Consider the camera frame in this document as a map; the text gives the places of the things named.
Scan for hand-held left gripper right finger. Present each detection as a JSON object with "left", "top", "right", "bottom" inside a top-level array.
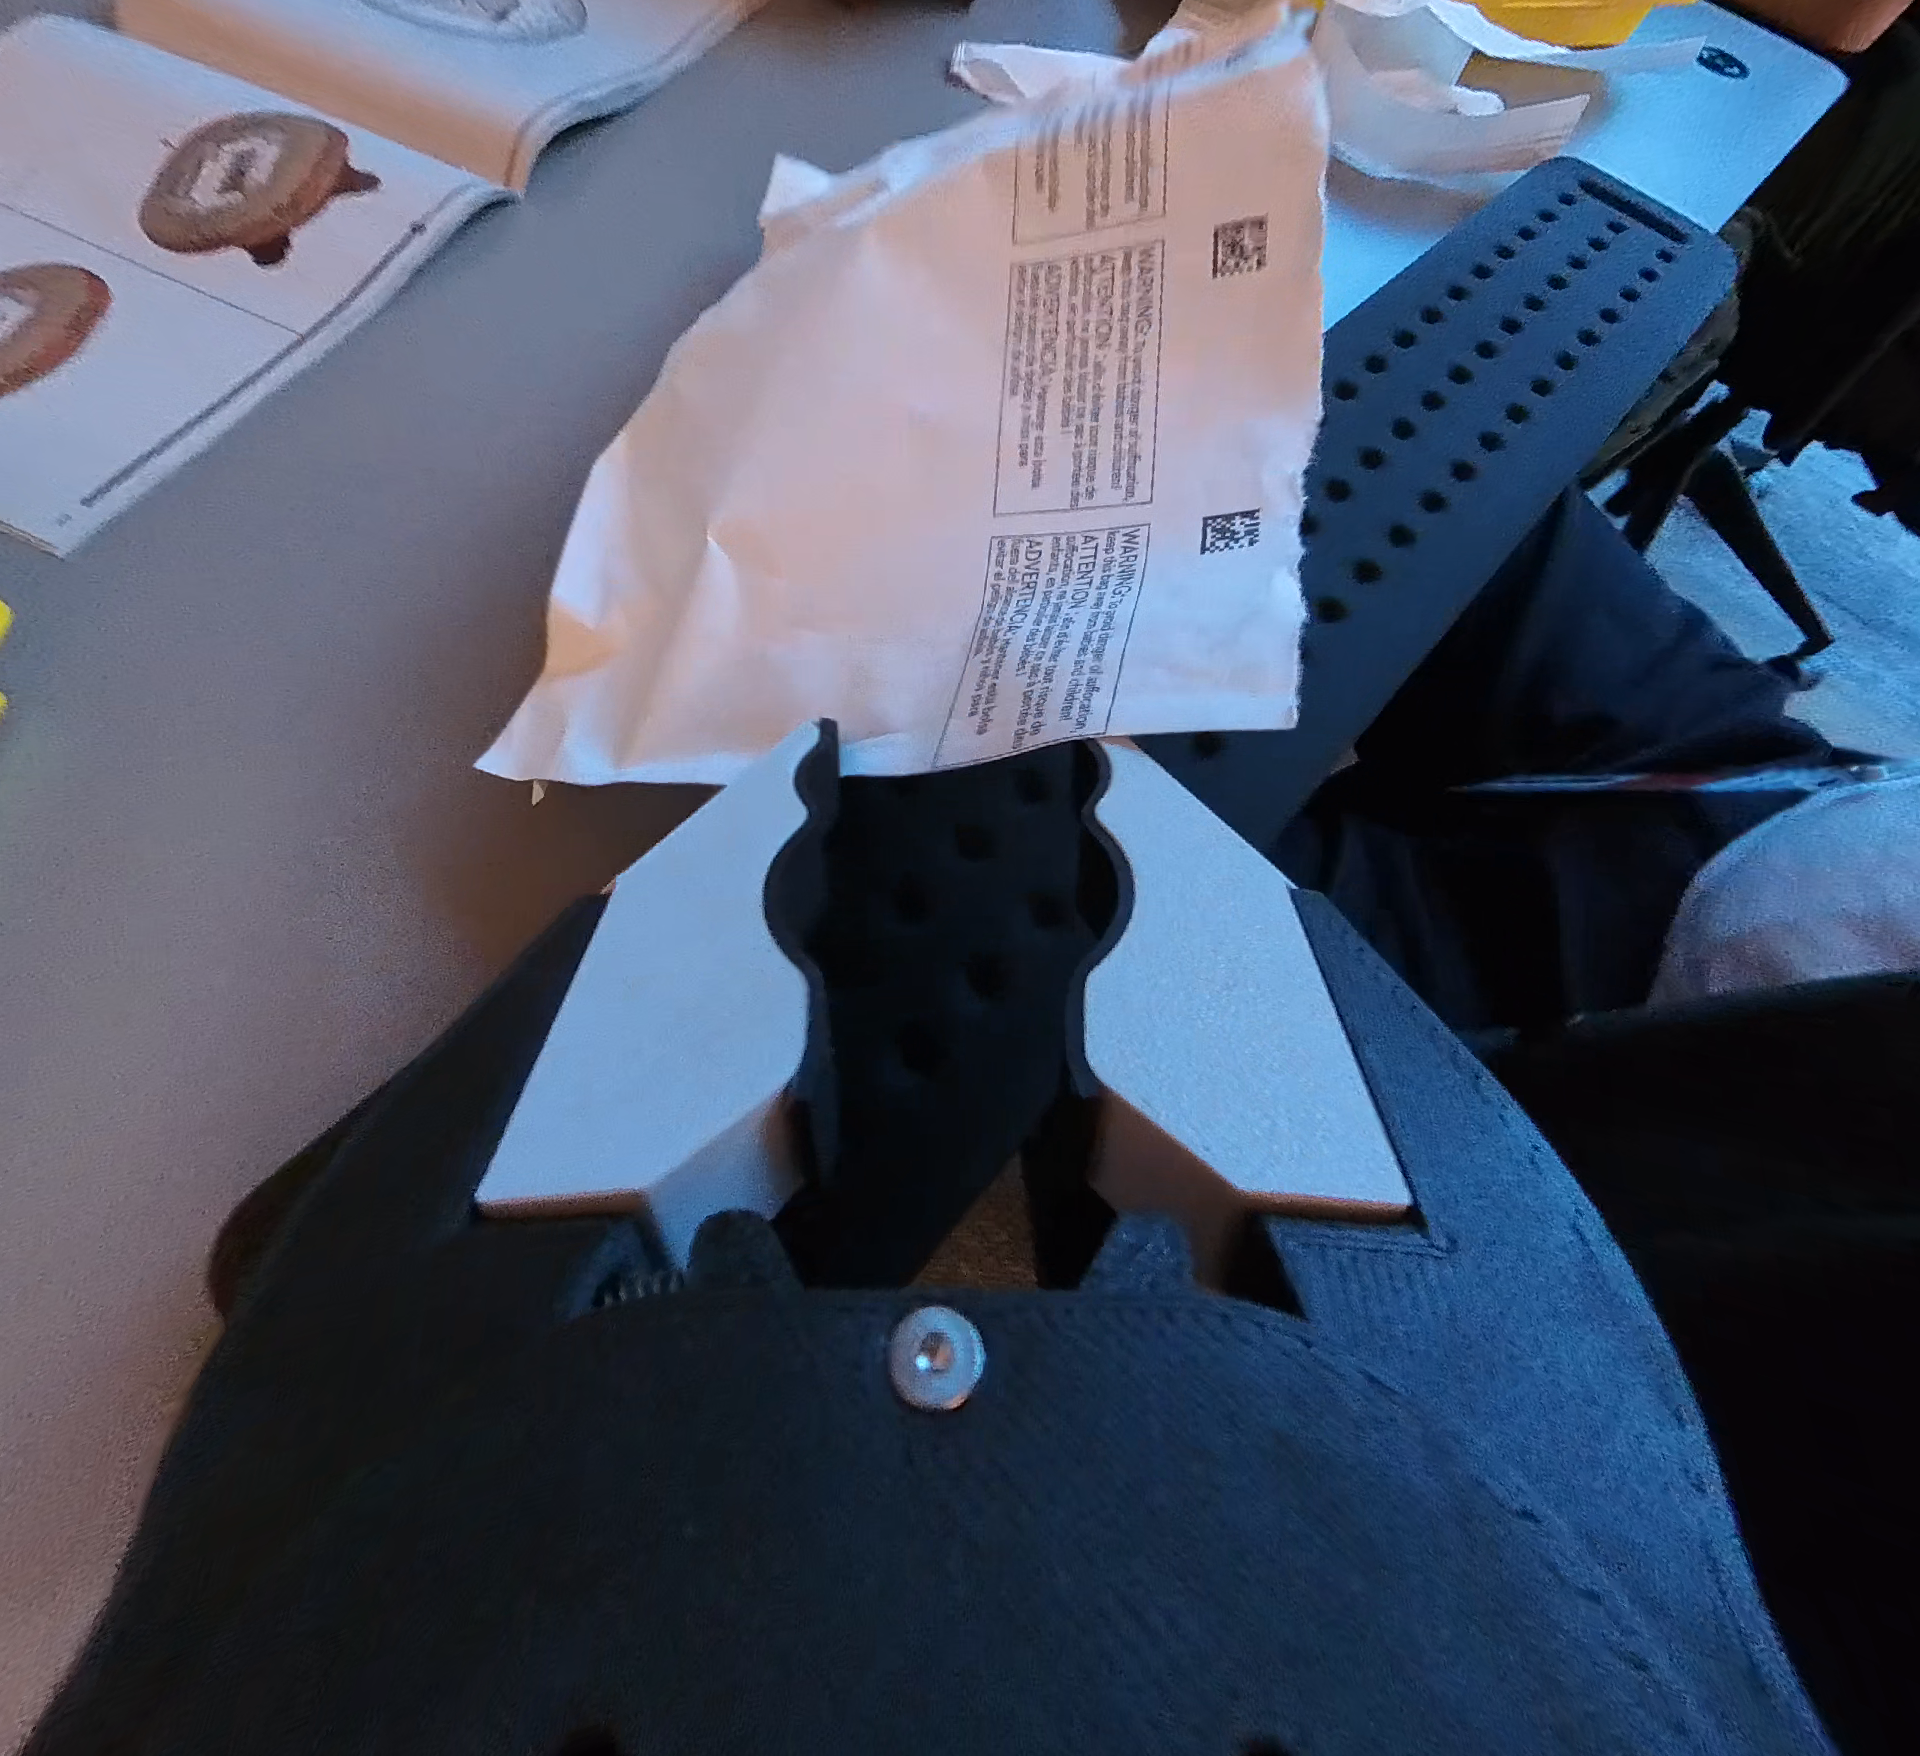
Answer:
[{"left": 1070, "top": 735, "right": 1420, "bottom": 1289}]

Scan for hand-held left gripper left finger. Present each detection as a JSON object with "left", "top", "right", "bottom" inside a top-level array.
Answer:
[{"left": 479, "top": 718, "right": 845, "bottom": 1289}]

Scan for white printed paper bag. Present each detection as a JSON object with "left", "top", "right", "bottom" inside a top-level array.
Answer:
[{"left": 479, "top": 3, "right": 1333, "bottom": 791}]

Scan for instruction booklet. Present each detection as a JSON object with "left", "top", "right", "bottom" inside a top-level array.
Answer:
[{"left": 0, "top": 0, "right": 775, "bottom": 561}]

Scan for black perforated chair part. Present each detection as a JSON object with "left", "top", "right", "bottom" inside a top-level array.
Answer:
[{"left": 765, "top": 155, "right": 1742, "bottom": 1292}]

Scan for crumpled white paper bag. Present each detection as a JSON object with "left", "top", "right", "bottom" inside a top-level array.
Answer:
[{"left": 1319, "top": 12, "right": 1591, "bottom": 192}]

